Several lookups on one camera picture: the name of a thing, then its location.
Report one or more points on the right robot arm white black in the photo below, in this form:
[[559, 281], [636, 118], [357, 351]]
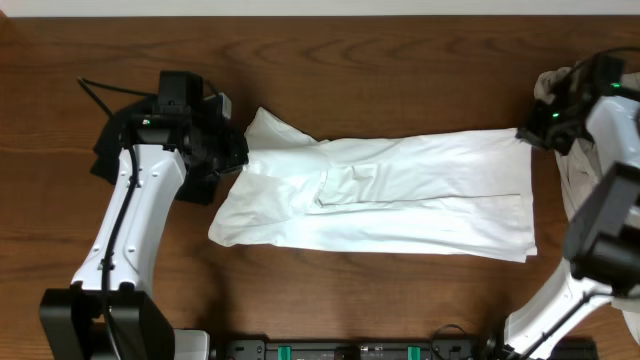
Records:
[[600, 263]]

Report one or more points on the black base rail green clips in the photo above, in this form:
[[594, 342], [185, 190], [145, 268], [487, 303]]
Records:
[[350, 350]]

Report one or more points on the black folded garment red trim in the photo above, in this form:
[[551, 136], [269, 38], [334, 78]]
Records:
[[110, 150]]

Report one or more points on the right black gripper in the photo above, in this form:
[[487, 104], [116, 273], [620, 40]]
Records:
[[534, 131]]

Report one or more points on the grey beige garment pile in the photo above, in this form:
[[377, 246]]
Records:
[[580, 169]]

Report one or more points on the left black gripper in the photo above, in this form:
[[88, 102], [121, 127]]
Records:
[[232, 151]]

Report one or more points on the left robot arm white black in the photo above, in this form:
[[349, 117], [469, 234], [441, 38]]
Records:
[[108, 312]]

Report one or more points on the white t-shirt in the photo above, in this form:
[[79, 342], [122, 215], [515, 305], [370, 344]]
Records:
[[461, 193]]

